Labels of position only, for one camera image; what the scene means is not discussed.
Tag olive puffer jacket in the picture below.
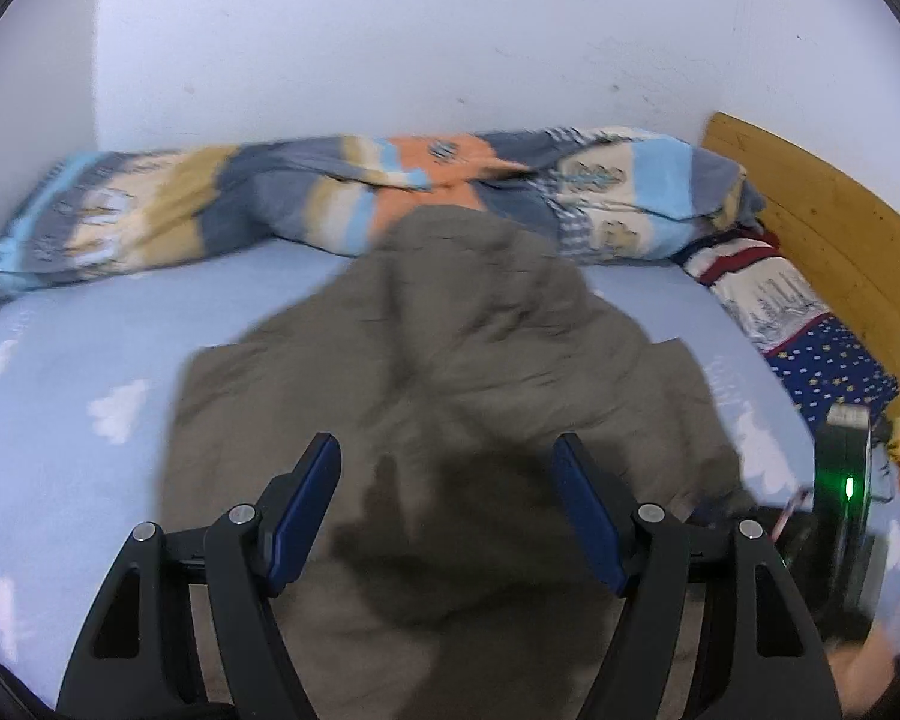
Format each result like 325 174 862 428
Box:
157 206 758 720

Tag light blue bed sheet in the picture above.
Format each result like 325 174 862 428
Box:
0 240 900 691

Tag patchwork quilt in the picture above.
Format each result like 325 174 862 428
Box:
0 126 767 305

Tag person's right hand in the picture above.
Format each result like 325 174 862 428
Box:
825 624 900 720

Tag navy star print pillow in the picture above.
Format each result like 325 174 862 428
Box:
671 229 900 410

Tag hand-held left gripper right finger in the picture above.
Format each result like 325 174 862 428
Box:
551 431 845 720

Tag wooden headboard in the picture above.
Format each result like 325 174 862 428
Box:
701 111 900 428

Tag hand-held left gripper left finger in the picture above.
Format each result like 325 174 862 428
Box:
56 431 342 720

